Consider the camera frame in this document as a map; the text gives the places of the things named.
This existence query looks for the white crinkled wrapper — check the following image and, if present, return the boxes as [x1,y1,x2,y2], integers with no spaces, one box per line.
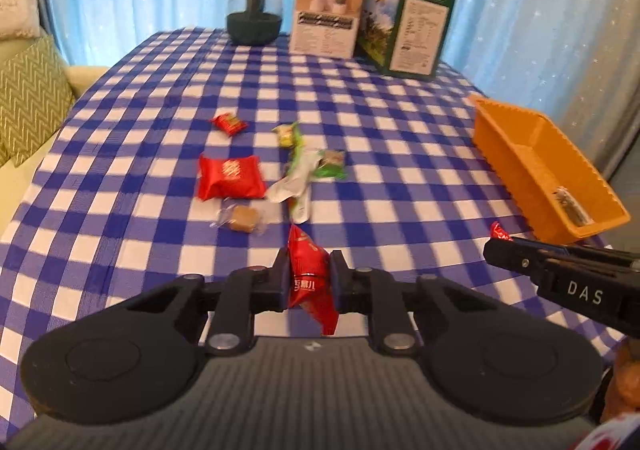
[267,151,326,203]

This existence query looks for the cream sofa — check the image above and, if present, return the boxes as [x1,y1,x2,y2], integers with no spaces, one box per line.
[0,0,112,236]

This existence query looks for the large red puffy packet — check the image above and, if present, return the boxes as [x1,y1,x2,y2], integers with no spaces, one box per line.
[197,154,269,202]

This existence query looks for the beige cardboard box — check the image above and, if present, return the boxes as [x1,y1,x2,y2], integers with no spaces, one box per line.
[289,0,368,58]

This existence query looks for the dark glass jar with lid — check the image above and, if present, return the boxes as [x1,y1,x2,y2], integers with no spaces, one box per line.
[226,0,285,46]

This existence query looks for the grey curtain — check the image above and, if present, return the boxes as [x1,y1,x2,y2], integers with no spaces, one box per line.
[555,0,640,183]

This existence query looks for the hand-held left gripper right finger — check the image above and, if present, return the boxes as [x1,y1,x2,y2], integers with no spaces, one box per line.
[330,250,497,357]

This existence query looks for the green snack packet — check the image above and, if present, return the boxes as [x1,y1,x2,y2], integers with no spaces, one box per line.
[312,149,349,181]

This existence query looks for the brown candy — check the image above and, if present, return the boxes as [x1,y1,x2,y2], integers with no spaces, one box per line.
[210,203,272,234]

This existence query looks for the orange plastic basket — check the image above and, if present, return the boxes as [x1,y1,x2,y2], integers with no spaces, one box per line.
[467,95,632,244]

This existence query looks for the tiny red candy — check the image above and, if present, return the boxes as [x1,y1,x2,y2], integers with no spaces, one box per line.
[490,221,516,244]

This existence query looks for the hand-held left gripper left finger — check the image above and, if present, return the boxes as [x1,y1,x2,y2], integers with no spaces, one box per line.
[125,249,292,357]

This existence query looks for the red patterned clothing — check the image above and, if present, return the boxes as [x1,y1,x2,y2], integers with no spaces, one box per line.
[594,422,640,450]

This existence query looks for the blue white checked tablecloth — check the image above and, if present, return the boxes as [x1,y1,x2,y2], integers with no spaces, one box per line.
[0,25,640,431]

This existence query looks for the green white stick sachet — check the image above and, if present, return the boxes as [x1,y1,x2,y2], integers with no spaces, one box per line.
[287,145,313,224]

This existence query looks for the green cardboard box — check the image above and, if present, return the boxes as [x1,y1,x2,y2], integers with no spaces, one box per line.
[356,0,459,82]

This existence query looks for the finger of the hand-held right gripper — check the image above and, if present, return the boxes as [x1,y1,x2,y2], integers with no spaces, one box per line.
[515,237,640,273]
[483,238,552,282]

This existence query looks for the person's right hand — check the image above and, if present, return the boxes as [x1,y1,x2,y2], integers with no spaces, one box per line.
[600,340,640,425]

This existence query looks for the small red candy packet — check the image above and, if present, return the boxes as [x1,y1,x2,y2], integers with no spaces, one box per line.
[210,112,250,136]

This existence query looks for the long red snack packet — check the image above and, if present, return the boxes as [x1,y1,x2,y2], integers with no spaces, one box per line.
[286,224,342,336]

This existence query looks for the green zigzag cushion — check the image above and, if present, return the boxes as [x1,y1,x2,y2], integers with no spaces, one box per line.
[0,34,77,167]

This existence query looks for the white cushion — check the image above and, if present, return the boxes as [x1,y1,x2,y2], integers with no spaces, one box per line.
[0,0,42,40]

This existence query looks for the yellow green candy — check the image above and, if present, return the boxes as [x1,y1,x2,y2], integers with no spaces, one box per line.
[272,122,304,149]

